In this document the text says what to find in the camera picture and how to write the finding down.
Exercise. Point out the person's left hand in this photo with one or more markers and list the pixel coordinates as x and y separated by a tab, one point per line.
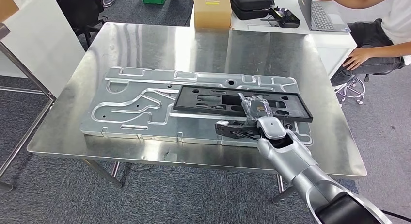
358	58

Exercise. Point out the black plastic plate frame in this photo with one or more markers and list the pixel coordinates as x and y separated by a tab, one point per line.
189	102

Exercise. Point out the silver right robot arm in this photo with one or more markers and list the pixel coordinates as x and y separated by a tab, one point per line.
298	164

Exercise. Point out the person's right forearm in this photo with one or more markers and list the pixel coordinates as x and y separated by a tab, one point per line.
363	0

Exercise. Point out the person's left forearm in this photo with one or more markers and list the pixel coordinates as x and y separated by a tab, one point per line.
388	50

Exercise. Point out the stainless steel workbench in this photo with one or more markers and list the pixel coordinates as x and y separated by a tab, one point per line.
160	46

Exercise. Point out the grey laptop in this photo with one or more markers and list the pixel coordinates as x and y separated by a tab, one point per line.
321	17

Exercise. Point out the stool with chrome base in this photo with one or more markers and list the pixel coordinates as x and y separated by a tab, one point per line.
341	87

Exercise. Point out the black remote controller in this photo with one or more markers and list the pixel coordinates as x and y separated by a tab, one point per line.
285	20

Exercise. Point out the person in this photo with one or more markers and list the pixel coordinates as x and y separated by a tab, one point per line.
398	20

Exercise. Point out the white desk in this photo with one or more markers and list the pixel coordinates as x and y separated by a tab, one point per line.
282	31

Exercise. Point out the black zippered carry case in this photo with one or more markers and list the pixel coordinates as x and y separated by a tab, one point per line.
250	2

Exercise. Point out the cardboard box with yellow label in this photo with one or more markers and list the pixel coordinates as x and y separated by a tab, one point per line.
212	13

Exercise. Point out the large stamped metal panel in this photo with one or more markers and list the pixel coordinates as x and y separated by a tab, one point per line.
128	87

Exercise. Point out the black office chair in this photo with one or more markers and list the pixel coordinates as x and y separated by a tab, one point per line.
80	10

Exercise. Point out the plain brown cardboard box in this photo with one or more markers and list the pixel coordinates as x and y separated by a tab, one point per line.
6	7

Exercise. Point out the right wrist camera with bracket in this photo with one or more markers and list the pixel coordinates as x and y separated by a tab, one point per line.
231	131

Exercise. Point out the grey steel table frame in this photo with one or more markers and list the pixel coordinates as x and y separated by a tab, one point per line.
4	31

